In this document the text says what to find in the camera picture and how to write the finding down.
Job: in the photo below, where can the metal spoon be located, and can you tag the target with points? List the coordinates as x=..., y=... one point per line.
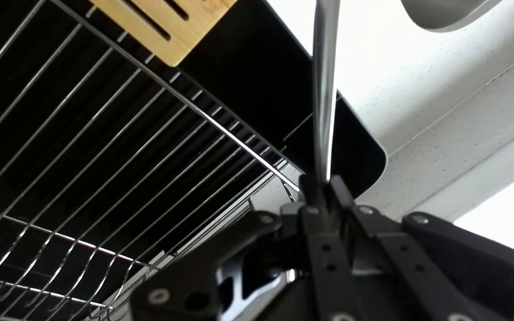
x=325, y=90

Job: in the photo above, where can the bamboo knife block insert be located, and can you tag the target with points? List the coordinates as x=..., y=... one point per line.
x=186, y=39

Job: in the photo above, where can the stainless steel sink basin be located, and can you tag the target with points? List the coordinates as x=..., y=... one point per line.
x=446, y=12

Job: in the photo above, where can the black utensil holder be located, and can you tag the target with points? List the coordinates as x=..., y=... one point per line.
x=257, y=73

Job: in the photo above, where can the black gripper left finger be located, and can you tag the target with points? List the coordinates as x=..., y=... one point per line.
x=321, y=256

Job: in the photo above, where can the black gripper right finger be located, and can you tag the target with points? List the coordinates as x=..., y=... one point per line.
x=400, y=269

